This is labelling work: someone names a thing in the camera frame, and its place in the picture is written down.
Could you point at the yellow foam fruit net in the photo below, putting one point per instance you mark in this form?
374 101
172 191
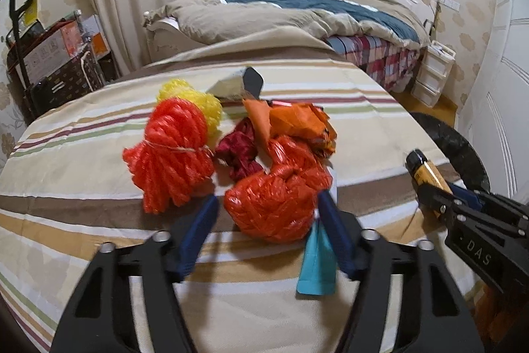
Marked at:
206 109

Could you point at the beige and teal duvet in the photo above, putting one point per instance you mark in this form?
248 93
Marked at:
256 22

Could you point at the orange cloth bag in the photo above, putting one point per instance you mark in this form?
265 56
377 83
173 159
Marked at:
297 121

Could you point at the yellow tube with black cap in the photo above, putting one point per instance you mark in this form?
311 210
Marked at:
430 175

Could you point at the white panelled door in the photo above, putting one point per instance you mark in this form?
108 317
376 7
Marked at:
500 88

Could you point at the white plastic drawer unit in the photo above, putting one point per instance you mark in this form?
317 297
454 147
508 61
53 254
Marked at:
432 71

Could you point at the striped tablecloth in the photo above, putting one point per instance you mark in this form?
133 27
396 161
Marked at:
82 179

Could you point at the white and orange box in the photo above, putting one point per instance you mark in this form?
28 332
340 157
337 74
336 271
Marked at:
97 34

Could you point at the dark red mesh bag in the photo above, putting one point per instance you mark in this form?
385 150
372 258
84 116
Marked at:
237 148

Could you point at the white cardboard box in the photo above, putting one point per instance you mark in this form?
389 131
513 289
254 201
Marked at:
45 51

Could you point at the brown patterned bag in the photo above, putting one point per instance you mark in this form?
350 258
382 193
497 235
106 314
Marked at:
66 80

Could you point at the plaid bedsheet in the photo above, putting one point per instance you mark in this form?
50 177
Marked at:
376 55

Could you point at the cyan wrapper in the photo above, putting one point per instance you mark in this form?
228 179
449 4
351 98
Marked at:
316 270

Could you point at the red plastic bag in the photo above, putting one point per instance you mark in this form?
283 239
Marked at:
268 200

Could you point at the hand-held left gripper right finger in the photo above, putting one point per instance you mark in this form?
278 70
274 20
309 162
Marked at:
334 229

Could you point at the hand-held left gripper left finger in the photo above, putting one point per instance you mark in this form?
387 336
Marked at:
198 229

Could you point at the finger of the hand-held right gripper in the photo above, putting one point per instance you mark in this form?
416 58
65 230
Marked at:
442 208
469 198

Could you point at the red foam fruit net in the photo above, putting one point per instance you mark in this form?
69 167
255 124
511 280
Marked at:
173 154

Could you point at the white wall socket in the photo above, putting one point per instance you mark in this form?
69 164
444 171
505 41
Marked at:
449 3

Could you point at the beige brown-edged cloth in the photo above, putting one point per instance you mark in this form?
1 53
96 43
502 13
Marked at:
248 47

